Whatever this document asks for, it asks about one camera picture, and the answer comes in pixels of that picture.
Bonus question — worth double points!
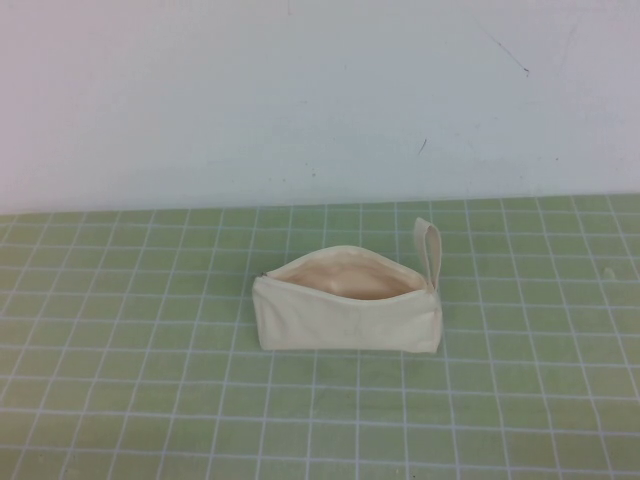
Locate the cream fabric pencil case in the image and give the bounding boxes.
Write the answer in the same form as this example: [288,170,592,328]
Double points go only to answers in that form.
[251,217,443,356]

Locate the green grid cutting mat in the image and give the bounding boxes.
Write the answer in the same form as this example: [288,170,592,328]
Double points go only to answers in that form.
[0,193,640,480]

